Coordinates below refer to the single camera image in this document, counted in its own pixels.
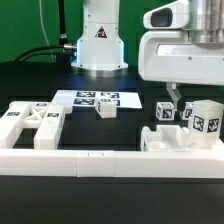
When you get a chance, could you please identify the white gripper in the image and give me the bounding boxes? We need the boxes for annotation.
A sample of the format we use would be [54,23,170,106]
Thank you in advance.
[138,31,224,111]

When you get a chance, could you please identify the white chair back frame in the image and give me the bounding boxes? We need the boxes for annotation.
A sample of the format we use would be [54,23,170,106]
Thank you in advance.
[0,101,72,150]

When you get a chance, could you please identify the white tagged cube left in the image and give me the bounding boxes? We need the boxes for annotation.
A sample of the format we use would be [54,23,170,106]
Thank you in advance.
[156,102,175,121]

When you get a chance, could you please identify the white chair seat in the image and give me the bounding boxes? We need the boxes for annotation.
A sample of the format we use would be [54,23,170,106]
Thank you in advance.
[140,124,224,154]

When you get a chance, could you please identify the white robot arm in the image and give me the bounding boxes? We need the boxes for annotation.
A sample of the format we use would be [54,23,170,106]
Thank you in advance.
[72,0,224,86]

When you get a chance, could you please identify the white tagged cube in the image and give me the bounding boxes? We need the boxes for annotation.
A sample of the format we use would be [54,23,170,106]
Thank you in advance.
[156,102,175,121]
[181,102,193,120]

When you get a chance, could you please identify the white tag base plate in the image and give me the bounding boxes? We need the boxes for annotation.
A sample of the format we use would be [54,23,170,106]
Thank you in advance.
[51,89,143,110]

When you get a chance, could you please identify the white tagged cube right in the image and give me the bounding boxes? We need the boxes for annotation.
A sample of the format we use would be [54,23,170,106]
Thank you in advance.
[181,102,193,120]

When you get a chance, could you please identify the black cables with connector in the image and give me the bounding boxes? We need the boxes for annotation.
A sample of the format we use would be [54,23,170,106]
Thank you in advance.
[13,0,78,63]

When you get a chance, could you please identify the white U-shaped obstacle fence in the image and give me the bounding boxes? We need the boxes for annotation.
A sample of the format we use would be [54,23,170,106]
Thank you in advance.
[0,147,224,179]

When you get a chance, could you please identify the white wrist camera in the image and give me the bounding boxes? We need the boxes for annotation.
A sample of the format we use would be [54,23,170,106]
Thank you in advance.
[143,0,190,30]

